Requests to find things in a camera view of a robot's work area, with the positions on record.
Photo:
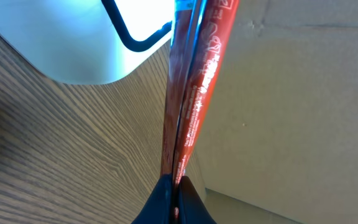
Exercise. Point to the orange pasta packet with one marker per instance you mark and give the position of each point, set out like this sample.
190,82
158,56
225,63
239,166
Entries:
201,31

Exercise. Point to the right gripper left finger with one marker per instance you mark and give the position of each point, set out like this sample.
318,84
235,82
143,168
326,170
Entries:
158,206

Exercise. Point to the white barcode scanner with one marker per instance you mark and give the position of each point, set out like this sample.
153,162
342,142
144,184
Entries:
76,42

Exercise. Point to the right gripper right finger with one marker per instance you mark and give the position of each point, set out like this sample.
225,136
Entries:
191,209

